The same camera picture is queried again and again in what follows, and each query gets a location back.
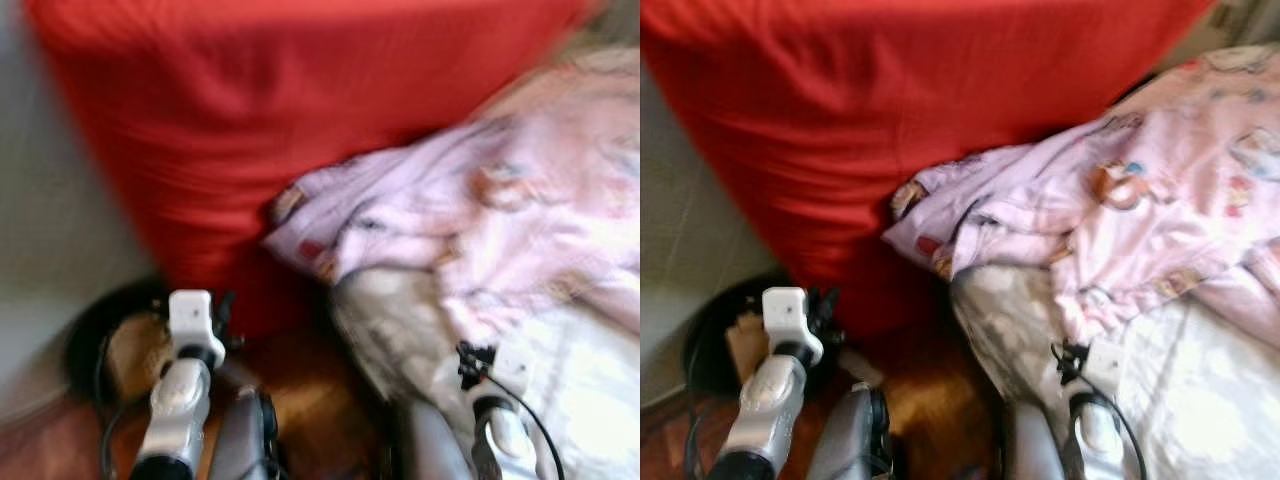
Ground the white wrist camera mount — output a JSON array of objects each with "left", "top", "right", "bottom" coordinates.
[
  {"left": 1083, "top": 340, "right": 1126, "bottom": 393},
  {"left": 168, "top": 290, "right": 226, "bottom": 366},
  {"left": 493, "top": 345, "right": 536, "bottom": 396},
  {"left": 762, "top": 287, "right": 824, "bottom": 366}
]

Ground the beige floral bed sheet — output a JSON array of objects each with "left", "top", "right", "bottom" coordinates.
[
  {"left": 950, "top": 265, "right": 1280, "bottom": 480},
  {"left": 330, "top": 265, "right": 641, "bottom": 480}
]

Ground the black round bin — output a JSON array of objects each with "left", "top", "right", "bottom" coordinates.
[
  {"left": 685, "top": 275, "right": 791, "bottom": 396},
  {"left": 65, "top": 278, "right": 176, "bottom": 406}
]

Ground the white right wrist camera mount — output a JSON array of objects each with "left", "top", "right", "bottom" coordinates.
[
  {"left": 1083, "top": 340, "right": 1126, "bottom": 393},
  {"left": 493, "top": 345, "right": 536, "bottom": 396}
]

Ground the grey robot leg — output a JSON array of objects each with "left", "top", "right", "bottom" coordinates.
[
  {"left": 207, "top": 388, "right": 281, "bottom": 480},
  {"left": 808, "top": 382, "right": 891, "bottom": 480},
  {"left": 395, "top": 400, "right": 476, "bottom": 480},
  {"left": 1000, "top": 400, "right": 1071, "bottom": 480}
]

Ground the grey robot left leg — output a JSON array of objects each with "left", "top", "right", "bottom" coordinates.
[
  {"left": 808, "top": 382, "right": 891, "bottom": 480},
  {"left": 207, "top": 388, "right": 281, "bottom": 480}
]

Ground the large red cushion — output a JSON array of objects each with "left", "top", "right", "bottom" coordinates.
[
  {"left": 25, "top": 0, "right": 601, "bottom": 336},
  {"left": 640, "top": 0, "right": 1216, "bottom": 336}
]

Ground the grey robot right leg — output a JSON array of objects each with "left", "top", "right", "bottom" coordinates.
[
  {"left": 1000, "top": 400, "right": 1071, "bottom": 480},
  {"left": 395, "top": 400, "right": 476, "bottom": 480}
]

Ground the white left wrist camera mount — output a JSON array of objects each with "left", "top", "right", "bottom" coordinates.
[
  {"left": 762, "top": 287, "right": 824, "bottom": 366},
  {"left": 168, "top": 290, "right": 226, "bottom": 366}
]

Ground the pink cartoon print blanket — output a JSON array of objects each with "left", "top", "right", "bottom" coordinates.
[
  {"left": 882, "top": 45, "right": 1280, "bottom": 346},
  {"left": 262, "top": 50, "right": 641, "bottom": 346}
]

